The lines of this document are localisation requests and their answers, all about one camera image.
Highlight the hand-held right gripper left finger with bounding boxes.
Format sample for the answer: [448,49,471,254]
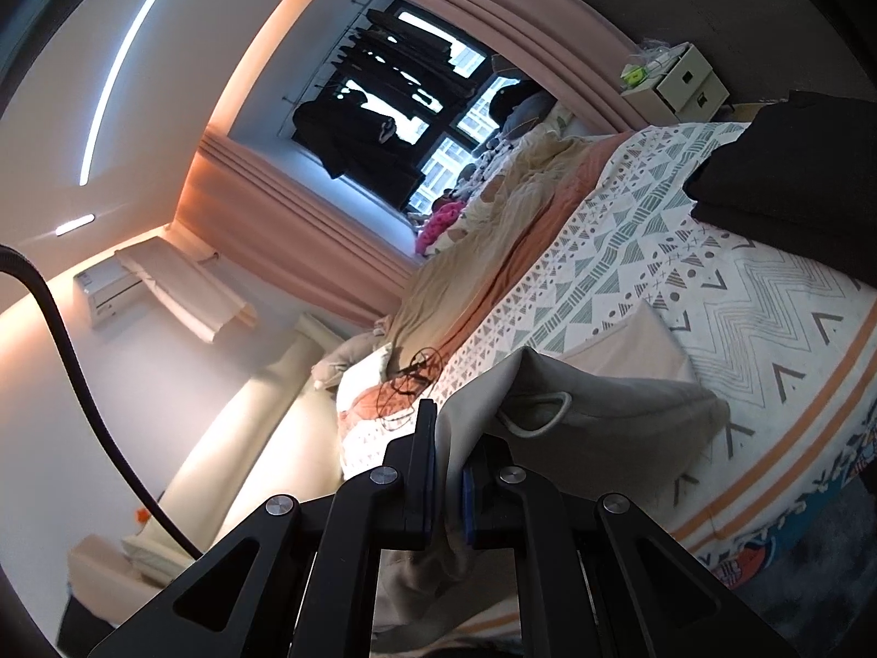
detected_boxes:
[89,399,440,658]

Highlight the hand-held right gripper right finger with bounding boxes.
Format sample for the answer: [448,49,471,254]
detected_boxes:
[462,437,802,658]

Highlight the row of dark hanging clothes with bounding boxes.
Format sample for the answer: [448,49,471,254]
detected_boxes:
[339,10,494,107]

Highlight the black folded clothes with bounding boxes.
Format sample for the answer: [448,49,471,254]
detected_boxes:
[684,90,877,268]

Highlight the white pillow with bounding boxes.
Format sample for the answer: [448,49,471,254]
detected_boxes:
[335,346,391,419]

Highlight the beige padded headboard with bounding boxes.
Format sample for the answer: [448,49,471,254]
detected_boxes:
[119,311,357,566]

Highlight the grey plush pillow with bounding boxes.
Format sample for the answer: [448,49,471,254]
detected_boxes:
[311,336,385,392]

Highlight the beige duvet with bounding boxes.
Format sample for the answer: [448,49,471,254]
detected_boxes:
[387,130,583,385]

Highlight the pink cloth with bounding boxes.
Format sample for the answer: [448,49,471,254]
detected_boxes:
[414,200,467,258]

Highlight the pink curtain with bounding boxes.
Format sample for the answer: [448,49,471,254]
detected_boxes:
[174,133,426,326]
[322,0,641,134]

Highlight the salmon bed cover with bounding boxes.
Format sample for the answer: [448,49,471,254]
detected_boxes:
[339,133,638,426]

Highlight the white hanging garment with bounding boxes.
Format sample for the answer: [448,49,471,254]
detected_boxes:
[113,239,258,344]

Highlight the floral bedding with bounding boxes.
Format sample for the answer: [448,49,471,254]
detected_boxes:
[455,130,522,207]

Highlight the bed with patterned cover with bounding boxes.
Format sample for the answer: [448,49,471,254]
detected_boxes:
[339,122,877,638]

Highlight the window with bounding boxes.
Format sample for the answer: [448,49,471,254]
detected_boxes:
[294,7,522,217]

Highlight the large dark hanging coat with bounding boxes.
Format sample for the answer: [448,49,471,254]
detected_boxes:
[294,86,440,210]

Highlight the white air conditioner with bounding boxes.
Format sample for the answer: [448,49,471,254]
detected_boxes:
[74,260,148,326]

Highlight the white nightstand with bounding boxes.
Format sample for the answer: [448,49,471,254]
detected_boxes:
[622,42,731,124]

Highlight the linear ceiling light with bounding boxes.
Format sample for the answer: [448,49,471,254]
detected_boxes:
[78,0,196,186]

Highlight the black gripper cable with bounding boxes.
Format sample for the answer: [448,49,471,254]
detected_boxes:
[0,243,203,559]

